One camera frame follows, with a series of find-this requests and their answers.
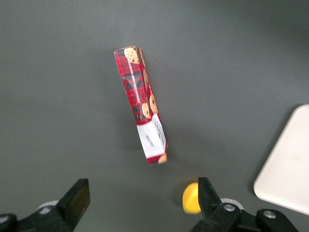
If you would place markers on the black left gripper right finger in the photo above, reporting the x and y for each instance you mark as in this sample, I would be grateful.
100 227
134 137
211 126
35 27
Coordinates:
208 200

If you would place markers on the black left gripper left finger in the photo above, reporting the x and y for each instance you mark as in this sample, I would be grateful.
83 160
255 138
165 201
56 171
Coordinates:
74 203

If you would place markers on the red plaid cookie box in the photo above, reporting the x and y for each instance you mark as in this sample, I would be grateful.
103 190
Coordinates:
135 91

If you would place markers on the cream plastic tray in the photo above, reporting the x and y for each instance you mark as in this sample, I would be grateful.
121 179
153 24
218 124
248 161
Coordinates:
287 164

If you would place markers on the small yellow round object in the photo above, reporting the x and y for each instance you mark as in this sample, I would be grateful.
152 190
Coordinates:
190 198

